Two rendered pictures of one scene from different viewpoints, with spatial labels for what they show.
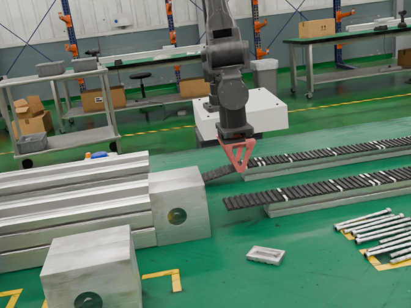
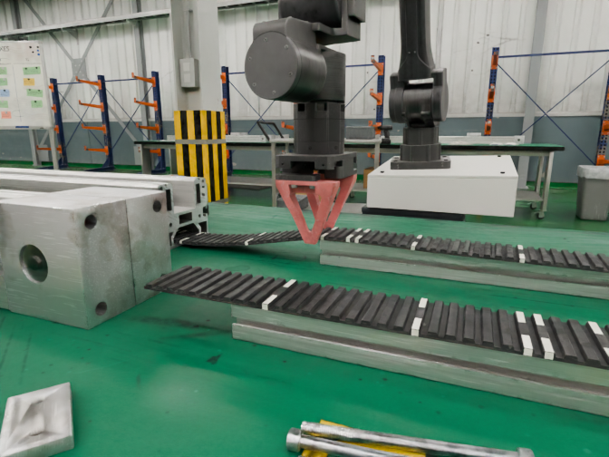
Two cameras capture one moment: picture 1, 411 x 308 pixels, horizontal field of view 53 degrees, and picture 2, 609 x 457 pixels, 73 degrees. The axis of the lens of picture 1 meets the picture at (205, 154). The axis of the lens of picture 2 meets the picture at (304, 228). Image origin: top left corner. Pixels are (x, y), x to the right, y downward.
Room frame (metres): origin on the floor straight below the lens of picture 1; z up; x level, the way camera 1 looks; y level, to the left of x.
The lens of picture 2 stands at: (0.43, -0.28, 0.93)
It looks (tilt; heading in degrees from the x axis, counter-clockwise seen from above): 13 degrees down; 28
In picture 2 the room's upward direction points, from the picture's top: straight up
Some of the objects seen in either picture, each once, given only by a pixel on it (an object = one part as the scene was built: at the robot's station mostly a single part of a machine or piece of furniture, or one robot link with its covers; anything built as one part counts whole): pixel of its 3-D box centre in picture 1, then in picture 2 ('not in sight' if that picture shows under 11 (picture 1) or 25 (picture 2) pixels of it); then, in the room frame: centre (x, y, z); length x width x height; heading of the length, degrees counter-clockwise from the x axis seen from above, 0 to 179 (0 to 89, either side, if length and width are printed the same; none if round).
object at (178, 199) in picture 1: (178, 201); (102, 245); (0.67, 0.06, 0.83); 0.12 x 0.09 x 0.10; 6
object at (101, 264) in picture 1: (96, 275); not in sight; (0.46, 0.16, 0.83); 0.11 x 0.10 x 0.10; 8
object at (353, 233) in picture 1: (381, 226); not in sight; (0.57, -0.26, 0.78); 0.11 x 0.01 x 0.01; 104
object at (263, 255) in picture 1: (265, 255); (38, 421); (0.53, -0.07, 0.78); 0.05 x 0.03 x 0.01; 58
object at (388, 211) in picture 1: (362, 218); (410, 443); (0.61, -0.24, 0.78); 0.11 x 0.01 x 0.01; 105
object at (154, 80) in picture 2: not in sight; (93, 123); (6.88, 8.67, 1.10); 3.30 x 0.90 x 2.20; 95
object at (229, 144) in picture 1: (237, 150); (314, 200); (0.85, -0.07, 0.85); 0.07 x 0.07 x 0.09; 7
